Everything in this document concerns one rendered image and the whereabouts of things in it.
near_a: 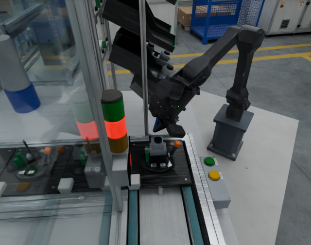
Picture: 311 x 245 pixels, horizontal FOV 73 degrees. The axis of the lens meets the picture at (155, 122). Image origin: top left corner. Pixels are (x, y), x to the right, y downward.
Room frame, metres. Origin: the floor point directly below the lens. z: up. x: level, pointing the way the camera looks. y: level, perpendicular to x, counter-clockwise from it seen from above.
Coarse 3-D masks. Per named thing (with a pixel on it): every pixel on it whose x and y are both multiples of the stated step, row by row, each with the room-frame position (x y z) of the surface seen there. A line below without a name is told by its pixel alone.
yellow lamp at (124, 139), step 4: (124, 136) 0.37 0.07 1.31; (108, 140) 0.36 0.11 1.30; (112, 140) 0.36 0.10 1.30; (116, 140) 0.35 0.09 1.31; (120, 140) 0.36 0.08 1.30; (124, 140) 0.36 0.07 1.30; (112, 144) 0.36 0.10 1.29; (116, 144) 0.35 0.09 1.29; (120, 144) 0.36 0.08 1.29; (124, 144) 0.36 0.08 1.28; (112, 148) 0.36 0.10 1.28; (116, 148) 0.35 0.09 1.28; (120, 148) 0.36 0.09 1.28; (124, 148) 0.36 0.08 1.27; (116, 152) 0.35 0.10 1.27; (120, 152) 0.36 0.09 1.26
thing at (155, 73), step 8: (120, 40) 0.93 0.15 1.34; (128, 40) 0.93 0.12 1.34; (112, 48) 0.81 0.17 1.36; (120, 48) 0.80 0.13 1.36; (128, 48) 0.93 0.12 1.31; (136, 48) 0.93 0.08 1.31; (112, 56) 0.81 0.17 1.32; (120, 56) 0.80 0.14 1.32; (128, 56) 0.80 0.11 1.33; (136, 56) 0.80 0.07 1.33; (152, 56) 0.92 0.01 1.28; (120, 64) 0.80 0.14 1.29; (128, 64) 0.80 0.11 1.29; (136, 64) 0.80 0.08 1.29; (152, 64) 0.92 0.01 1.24; (136, 72) 0.80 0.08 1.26; (152, 72) 0.86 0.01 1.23; (152, 80) 0.79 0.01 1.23
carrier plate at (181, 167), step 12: (132, 144) 0.67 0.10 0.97; (144, 144) 0.67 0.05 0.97; (168, 144) 0.67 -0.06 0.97; (180, 144) 0.67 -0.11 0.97; (132, 156) 0.60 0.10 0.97; (180, 156) 0.60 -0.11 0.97; (132, 168) 0.54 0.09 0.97; (180, 168) 0.54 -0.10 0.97; (144, 180) 0.48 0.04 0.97; (156, 180) 0.48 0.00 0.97; (168, 180) 0.48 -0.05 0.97; (180, 180) 0.48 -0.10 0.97
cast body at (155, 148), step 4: (152, 140) 0.58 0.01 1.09; (156, 140) 0.57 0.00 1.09; (160, 140) 0.57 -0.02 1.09; (152, 144) 0.56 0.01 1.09; (156, 144) 0.56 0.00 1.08; (160, 144) 0.56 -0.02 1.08; (164, 144) 0.59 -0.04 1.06; (148, 148) 0.57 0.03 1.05; (152, 148) 0.55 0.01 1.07; (156, 148) 0.55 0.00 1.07; (160, 148) 0.56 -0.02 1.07; (164, 148) 0.57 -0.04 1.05; (152, 152) 0.55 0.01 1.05; (156, 152) 0.55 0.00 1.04; (160, 152) 0.56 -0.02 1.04; (164, 152) 0.56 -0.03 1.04
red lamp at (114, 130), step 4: (124, 116) 0.38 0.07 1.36; (124, 120) 0.37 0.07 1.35; (108, 124) 0.36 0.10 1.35; (112, 124) 0.35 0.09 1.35; (116, 124) 0.36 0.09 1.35; (120, 124) 0.36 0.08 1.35; (124, 124) 0.37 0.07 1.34; (108, 128) 0.36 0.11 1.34; (112, 128) 0.35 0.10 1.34; (116, 128) 0.36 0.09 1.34; (120, 128) 0.36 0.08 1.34; (124, 128) 0.37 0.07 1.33; (108, 132) 0.36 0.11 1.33; (112, 132) 0.35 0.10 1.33; (116, 132) 0.36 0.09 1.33; (120, 132) 0.36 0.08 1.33; (124, 132) 0.37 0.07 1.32; (108, 136) 0.36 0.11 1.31; (112, 136) 0.35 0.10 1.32; (116, 136) 0.35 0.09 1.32; (120, 136) 0.36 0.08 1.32
